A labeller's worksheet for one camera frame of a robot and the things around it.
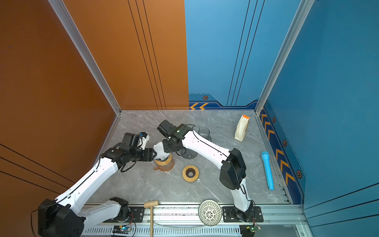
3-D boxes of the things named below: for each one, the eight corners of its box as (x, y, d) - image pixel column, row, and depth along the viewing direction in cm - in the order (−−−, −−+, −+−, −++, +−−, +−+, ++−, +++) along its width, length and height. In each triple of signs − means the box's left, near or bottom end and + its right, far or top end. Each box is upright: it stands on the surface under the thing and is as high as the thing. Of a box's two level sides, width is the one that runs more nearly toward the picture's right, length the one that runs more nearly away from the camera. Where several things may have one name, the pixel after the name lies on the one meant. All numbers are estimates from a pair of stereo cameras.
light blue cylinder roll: (265, 189, 83) (268, 187, 80) (259, 153, 98) (262, 150, 95) (273, 190, 83) (276, 188, 80) (266, 154, 98) (268, 151, 95)
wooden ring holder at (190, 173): (182, 181, 86) (181, 180, 84) (183, 167, 92) (182, 165, 90) (198, 181, 86) (198, 180, 84) (198, 166, 92) (198, 165, 90)
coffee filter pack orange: (233, 138, 106) (237, 128, 96) (237, 124, 114) (241, 114, 105) (242, 141, 104) (246, 131, 95) (245, 127, 112) (250, 116, 103)
